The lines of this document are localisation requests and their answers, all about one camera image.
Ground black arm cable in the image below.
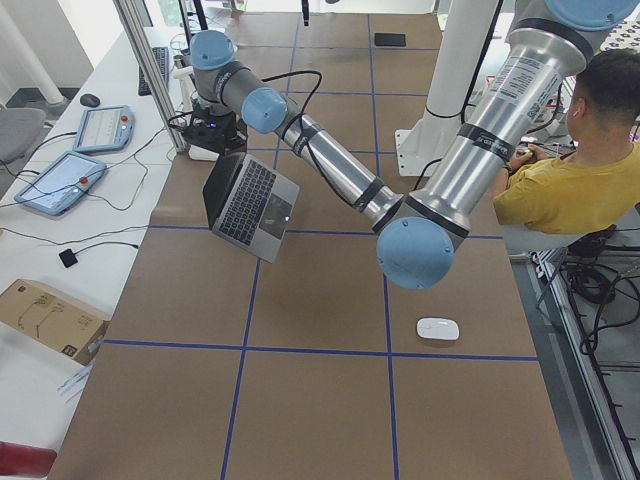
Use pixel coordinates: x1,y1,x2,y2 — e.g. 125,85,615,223
259,69,324,131

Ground black desk mouse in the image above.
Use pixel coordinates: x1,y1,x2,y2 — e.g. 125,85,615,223
79,93,101,108

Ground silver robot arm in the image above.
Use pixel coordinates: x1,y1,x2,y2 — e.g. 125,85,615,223
377,1,637,289
184,30,455,290

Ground person in yellow shirt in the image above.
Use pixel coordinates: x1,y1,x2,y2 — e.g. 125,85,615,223
492,49,639,235

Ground grey laptop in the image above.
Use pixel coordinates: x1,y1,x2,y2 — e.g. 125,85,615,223
203,152,300,263

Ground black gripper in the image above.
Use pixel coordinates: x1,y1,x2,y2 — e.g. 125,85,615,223
182,104,246,153

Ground red cylinder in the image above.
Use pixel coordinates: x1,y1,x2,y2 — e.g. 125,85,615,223
1,441,57,478

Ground aluminium frame post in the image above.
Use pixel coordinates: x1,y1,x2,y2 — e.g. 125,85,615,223
113,0,187,153

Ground black mouse pad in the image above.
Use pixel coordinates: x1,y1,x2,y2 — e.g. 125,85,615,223
374,32,406,47

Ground black keyboard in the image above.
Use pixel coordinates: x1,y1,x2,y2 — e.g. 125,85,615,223
137,46,170,97

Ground cardboard box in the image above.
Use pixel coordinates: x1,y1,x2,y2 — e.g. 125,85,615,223
1,279,111,366

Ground small black square device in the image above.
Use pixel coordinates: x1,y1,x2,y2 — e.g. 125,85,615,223
58,248,78,268

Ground blue teach pendant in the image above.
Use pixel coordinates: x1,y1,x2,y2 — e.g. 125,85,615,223
73,105,135,154
14,151,107,216

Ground white computer mouse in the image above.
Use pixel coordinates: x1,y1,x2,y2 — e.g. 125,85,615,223
416,317,460,341

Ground lower blue teach pendant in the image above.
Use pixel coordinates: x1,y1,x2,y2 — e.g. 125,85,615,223
14,151,107,216

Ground upper blue teach pendant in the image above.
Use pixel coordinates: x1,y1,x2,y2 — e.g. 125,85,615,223
73,105,135,154

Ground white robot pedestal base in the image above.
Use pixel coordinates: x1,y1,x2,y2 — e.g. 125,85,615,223
395,0,502,177

